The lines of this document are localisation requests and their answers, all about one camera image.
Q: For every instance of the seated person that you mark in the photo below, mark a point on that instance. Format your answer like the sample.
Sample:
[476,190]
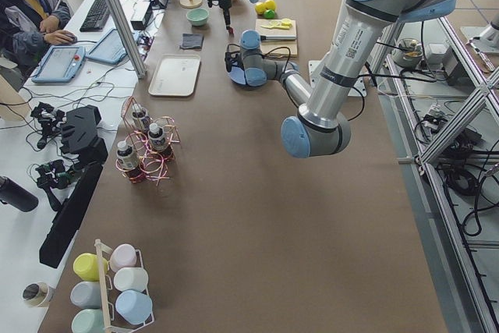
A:
[30,27]

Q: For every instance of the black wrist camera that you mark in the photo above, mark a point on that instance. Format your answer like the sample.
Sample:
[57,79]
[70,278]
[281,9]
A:
[232,57]

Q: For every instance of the blue teach pendant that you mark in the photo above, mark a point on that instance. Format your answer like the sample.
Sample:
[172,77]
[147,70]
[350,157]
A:
[109,50]
[60,64]

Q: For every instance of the green bowl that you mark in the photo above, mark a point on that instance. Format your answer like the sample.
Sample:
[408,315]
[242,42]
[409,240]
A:
[197,17]

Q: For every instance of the mint green cup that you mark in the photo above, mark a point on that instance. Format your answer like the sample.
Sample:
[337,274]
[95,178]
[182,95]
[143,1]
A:
[88,321]

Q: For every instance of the blue plate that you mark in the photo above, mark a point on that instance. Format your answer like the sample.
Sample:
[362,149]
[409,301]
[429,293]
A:
[237,75]

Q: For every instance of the green lime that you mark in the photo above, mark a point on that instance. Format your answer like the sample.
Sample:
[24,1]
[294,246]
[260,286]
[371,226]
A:
[269,14]

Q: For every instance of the blue cup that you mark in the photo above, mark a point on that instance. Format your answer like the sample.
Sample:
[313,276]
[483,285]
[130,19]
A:
[135,307]

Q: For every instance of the wooden cutting board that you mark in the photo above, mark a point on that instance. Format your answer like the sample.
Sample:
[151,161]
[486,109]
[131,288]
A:
[277,47]

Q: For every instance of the copper wire bottle rack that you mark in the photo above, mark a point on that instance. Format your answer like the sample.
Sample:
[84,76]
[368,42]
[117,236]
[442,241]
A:
[153,165]

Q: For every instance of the yellow lemon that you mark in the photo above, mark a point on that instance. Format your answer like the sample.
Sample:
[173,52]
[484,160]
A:
[270,5]
[260,8]

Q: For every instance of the dark drink bottle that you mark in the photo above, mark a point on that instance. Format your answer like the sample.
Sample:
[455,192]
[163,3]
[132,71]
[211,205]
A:
[141,117]
[128,160]
[157,138]

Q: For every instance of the white cup rack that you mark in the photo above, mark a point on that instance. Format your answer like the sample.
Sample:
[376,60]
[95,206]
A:
[113,321]

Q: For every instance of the aluminium frame post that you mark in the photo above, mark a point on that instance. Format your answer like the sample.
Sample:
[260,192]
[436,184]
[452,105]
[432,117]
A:
[126,37]

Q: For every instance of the grey folded cloth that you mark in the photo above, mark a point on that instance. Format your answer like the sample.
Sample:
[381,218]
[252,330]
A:
[191,41]

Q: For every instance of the cream rabbit tray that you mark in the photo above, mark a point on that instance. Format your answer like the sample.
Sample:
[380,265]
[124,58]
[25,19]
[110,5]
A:
[175,76]

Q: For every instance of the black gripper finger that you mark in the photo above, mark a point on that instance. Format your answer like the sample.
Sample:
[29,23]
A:
[227,18]

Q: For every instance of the grey cup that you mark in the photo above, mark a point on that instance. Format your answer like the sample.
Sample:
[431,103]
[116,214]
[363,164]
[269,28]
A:
[86,295]

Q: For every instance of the yellow plastic knife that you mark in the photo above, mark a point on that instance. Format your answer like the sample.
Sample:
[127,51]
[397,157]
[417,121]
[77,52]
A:
[277,26]

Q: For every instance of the black keyboard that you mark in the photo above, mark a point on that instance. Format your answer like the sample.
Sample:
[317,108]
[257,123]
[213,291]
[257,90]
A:
[96,17]

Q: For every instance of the black water bottle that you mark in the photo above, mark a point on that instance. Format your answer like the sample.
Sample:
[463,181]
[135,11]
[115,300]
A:
[16,196]

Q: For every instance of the yellow cup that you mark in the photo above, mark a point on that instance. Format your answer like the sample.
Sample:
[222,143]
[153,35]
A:
[85,267]

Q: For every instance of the white cup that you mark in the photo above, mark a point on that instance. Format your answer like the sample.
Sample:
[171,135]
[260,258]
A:
[133,278]

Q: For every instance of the pink cup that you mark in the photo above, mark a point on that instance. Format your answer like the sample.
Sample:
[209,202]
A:
[122,256]

